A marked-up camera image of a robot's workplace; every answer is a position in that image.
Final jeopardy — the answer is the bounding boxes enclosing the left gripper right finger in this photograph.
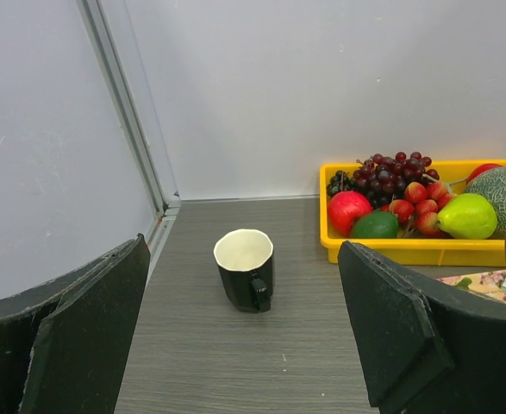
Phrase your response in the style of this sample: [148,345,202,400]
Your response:
[338,242,506,413]

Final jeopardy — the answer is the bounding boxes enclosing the dark red grape bunch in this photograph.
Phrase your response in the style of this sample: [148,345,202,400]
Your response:
[326,152,440,209]

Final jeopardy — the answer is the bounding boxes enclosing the red pomegranate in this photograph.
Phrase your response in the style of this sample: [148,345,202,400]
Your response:
[465,163,502,184]

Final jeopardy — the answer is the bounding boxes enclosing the red apple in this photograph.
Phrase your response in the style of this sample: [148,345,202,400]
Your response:
[328,191,372,237]

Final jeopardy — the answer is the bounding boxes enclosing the black paper cup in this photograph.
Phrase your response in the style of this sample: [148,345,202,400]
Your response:
[213,229,275,313]

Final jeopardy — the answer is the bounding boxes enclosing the green pear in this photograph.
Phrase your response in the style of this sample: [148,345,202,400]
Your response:
[437,193,497,240]

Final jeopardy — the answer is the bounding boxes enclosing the red cherries cluster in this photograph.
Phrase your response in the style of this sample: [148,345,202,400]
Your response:
[380,183,456,239]

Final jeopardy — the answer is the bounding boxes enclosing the green lime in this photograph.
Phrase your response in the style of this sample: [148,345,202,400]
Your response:
[349,210,399,239]

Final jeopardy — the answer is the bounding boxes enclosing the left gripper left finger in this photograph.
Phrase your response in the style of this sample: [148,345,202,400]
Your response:
[0,235,150,413]

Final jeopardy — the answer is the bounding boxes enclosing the yellow plastic fruit bin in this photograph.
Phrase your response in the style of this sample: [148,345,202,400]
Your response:
[319,160,506,268]

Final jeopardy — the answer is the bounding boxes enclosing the green melon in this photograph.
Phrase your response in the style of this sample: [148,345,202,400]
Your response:
[465,166,506,239]

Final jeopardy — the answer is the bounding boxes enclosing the floral serving tray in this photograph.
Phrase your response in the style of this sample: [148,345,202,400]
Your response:
[438,269,506,304]

